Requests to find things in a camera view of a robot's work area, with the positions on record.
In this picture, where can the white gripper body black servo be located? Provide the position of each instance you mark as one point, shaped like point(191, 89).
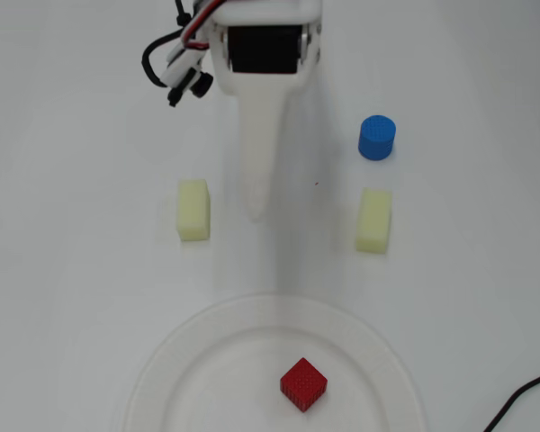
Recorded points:
point(262, 50)

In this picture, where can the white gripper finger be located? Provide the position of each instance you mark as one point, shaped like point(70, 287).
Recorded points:
point(258, 148)

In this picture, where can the red textured cube block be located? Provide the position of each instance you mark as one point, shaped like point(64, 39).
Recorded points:
point(303, 384)

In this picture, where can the pale yellow sponge block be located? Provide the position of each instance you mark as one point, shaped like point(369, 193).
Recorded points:
point(373, 222)
point(193, 211)

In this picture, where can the blue textured cylinder block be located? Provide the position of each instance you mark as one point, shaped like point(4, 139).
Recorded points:
point(377, 137)

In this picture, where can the white round plate bin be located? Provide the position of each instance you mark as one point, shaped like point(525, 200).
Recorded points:
point(207, 382)

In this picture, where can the white wrist camera black lens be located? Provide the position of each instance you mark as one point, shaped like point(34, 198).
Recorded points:
point(184, 72)

